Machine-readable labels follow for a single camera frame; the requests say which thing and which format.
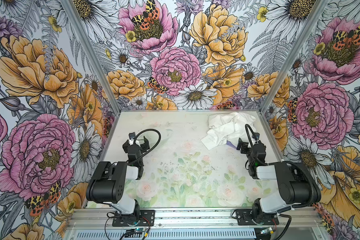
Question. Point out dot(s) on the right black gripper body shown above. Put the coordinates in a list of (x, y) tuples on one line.
[(247, 147)]

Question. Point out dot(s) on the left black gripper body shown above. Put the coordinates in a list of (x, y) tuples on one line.
[(136, 144)]

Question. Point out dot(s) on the purple cloth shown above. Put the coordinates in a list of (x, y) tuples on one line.
[(231, 145)]

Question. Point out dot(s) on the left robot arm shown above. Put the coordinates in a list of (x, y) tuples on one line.
[(108, 183)]

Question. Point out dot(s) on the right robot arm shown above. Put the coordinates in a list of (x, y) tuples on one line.
[(296, 187)]

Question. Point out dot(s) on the white cloth pile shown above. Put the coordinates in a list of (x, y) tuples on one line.
[(225, 128)]

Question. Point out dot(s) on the right green circuit board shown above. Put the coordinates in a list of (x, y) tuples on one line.
[(267, 231)]

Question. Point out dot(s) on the green circuit board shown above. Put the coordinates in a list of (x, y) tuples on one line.
[(135, 231), (267, 231)]

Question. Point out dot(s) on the left green circuit board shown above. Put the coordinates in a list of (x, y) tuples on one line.
[(135, 231)]

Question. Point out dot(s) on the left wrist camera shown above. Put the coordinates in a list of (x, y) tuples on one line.
[(132, 136)]

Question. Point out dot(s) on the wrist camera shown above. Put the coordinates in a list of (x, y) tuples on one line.
[(132, 136), (255, 136)]

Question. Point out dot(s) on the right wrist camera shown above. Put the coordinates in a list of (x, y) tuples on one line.
[(255, 136)]

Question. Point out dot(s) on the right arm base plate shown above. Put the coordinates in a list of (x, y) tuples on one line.
[(247, 217)]

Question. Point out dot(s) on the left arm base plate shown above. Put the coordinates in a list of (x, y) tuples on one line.
[(141, 218)]

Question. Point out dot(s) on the aluminium front rail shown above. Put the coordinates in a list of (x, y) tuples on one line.
[(193, 218)]

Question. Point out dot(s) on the white slotted cable duct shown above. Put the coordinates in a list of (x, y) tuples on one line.
[(170, 234)]

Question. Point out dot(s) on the left aluminium corner post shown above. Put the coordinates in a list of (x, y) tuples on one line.
[(80, 32)]

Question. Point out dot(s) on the aluminium corner post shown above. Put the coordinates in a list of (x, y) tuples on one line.
[(80, 32), (301, 38)]

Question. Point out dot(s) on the right aluminium corner post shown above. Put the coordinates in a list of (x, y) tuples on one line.
[(301, 38)]

